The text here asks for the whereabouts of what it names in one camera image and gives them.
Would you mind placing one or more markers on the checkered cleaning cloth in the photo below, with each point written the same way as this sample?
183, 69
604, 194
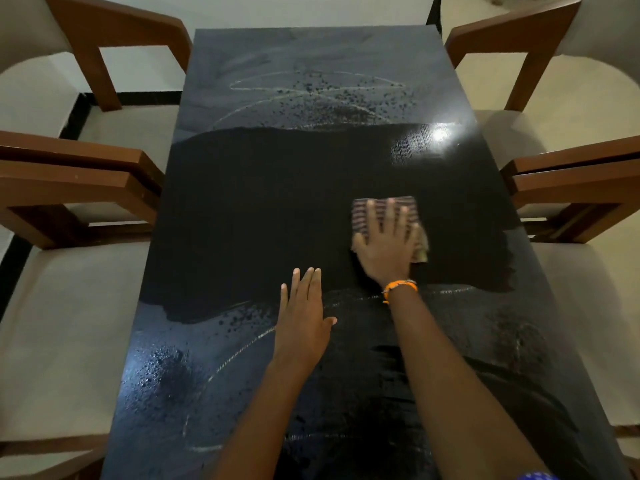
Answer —
361, 209

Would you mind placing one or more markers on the person's right forearm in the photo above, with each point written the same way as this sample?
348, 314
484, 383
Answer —
460, 404

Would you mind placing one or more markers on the orange wristband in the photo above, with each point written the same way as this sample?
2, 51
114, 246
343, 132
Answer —
400, 284

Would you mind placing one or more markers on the person's left forearm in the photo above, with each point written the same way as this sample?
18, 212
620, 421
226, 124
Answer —
265, 429

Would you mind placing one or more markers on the black table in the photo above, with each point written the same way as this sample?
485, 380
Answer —
275, 194

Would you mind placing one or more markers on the person's right hand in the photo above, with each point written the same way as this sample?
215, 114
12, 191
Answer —
387, 257

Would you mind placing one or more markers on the blue patterned dress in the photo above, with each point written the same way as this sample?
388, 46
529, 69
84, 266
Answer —
537, 476

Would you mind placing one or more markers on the person's left hand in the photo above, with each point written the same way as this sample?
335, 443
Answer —
300, 334

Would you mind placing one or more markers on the beige wooden armchair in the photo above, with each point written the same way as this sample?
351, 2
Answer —
515, 24
575, 179
115, 24
75, 319

